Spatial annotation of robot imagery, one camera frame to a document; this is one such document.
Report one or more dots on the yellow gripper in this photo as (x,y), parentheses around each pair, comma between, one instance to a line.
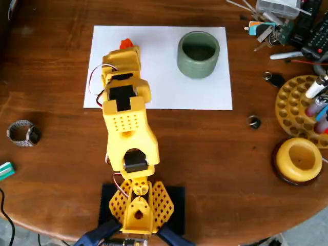
(122,58)

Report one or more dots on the orange 3D-printed object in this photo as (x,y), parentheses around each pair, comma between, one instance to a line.
(126,44)

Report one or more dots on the yellow perforated robot base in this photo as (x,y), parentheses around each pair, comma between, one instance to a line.
(164,205)

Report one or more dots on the yellow 3D-printed robot arm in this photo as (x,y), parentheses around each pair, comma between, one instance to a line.
(130,138)

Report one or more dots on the green ribbed cup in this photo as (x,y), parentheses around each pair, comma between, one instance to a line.
(197,69)

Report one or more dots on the white paper sheet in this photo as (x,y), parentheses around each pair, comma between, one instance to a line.
(179,89)

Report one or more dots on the white plastic sticks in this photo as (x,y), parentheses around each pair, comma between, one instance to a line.
(241,5)

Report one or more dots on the metal band wristwatch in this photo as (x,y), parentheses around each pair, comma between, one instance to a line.
(33,135)

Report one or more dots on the teal orange card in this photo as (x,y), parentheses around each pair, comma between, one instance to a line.
(253,28)

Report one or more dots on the bunch of metal keys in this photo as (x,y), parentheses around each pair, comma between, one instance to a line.
(265,34)

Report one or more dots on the small black binder clip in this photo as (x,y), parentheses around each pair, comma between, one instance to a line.
(254,122)

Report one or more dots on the silver metal cylinder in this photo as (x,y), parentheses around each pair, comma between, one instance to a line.
(272,17)

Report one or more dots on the white grey marker pen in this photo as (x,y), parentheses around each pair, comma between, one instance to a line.
(284,55)

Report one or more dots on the clear plastic box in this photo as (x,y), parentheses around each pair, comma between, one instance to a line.
(276,7)

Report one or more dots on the green circuit board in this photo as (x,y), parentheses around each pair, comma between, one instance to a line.
(284,33)

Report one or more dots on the yellow honeycomb pen holder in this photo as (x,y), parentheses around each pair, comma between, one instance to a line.
(289,102)

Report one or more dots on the green white small box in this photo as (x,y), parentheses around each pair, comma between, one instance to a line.
(6,171)

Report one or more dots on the black base mat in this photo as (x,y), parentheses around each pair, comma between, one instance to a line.
(178,220)

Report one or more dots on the slim black remote control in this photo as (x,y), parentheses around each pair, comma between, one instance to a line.
(305,23)

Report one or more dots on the blue clamp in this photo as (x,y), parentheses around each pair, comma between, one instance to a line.
(94,234)
(171,237)

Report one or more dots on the yellow round bowl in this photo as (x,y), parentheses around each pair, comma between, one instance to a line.
(284,159)

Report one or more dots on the white marker with black tip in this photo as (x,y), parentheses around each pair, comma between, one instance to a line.
(314,89)

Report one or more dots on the wide black remote control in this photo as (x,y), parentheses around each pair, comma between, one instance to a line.
(316,38)

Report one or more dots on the grey tube loop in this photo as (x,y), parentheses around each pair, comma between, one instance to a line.
(319,69)

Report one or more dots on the pink capped pen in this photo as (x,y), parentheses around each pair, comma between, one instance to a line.
(314,108)

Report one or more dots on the blue pen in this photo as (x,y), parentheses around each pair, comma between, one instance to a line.
(322,114)

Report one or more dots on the red pen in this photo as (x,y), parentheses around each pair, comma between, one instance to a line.
(320,126)

